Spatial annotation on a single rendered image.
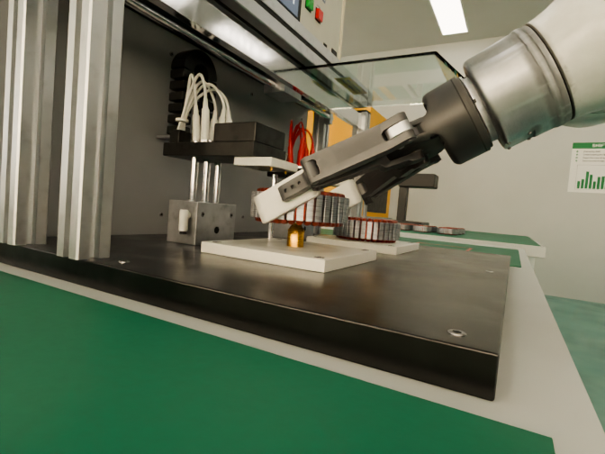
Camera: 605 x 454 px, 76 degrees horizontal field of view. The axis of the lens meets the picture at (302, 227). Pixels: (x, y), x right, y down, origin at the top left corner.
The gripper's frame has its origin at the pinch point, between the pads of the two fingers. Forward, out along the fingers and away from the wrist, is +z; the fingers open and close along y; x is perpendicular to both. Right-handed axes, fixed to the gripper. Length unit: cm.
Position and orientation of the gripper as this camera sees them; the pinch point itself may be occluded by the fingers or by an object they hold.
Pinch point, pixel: (301, 205)
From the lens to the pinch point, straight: 44.3
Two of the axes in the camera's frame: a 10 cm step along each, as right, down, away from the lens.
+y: 4.8, 0.0, 8.8
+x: -3.6, -9.1, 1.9
